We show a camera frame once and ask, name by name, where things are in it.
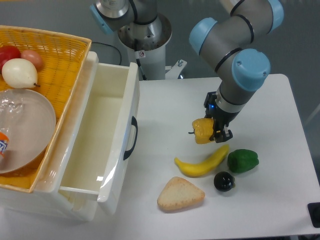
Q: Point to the green bell pepper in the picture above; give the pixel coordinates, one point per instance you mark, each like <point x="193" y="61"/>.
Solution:
<point x="242" y="160"/>

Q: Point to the open upper white drawer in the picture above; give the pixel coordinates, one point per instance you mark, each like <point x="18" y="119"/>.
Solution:
<point x="97" y="166"/>

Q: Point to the yellow wicker basket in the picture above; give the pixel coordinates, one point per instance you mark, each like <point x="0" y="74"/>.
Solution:
<point x="64" y="56"/>

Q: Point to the yellow bell pepper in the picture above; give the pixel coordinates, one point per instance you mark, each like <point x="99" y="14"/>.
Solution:
<point x="199" y="131"/>

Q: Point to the red tomato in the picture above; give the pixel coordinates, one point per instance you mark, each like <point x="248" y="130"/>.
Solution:
<point x="7" y="53"/>

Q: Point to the clear plastic bottle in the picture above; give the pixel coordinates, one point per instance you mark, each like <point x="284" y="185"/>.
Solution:
<point x="11" y="107"/>

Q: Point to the black device at table edge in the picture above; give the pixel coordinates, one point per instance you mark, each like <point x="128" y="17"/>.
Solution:
<point x="314" y="213"/>

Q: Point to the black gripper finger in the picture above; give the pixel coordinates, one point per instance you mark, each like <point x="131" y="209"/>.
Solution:
<point x="210" y="131"/>
<point x="223" y="135"/>

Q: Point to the white drawer cabinet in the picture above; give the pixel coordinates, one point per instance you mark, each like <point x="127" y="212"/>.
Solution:
<point x="49" y="197"/>

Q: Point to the yellow banana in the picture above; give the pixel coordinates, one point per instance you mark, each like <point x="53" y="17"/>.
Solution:
<point x="204" y="167"/>

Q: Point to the metal table bracket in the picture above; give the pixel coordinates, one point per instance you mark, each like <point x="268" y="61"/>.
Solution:
<point x="175" y="71"/>

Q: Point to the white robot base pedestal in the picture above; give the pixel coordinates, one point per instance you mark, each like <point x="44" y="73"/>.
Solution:
<point x="146" y="46"/>

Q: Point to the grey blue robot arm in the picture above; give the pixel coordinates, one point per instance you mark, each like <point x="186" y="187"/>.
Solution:
<point x="222" y="45"/>

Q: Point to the beige plate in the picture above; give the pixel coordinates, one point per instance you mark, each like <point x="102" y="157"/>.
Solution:
<point x="32" y="132"/>

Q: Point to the pink peach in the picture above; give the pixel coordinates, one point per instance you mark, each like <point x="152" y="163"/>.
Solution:
<point x="34" y="57"/>

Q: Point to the white pear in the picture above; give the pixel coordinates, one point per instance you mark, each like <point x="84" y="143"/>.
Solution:
<point x="20" y="73"/>

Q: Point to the black drawer handle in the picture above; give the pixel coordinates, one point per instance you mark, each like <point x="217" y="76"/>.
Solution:
<point x="132" y="138"/>

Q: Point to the triangular bread slice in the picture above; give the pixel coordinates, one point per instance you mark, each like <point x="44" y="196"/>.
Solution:
<point x="178" y="194"/>

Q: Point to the dark purple round fruit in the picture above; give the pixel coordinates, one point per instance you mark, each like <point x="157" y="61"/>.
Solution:
<point x="224" y="181"/>

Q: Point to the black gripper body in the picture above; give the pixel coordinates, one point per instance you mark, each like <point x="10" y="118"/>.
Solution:
<point x="220" y="110"/>

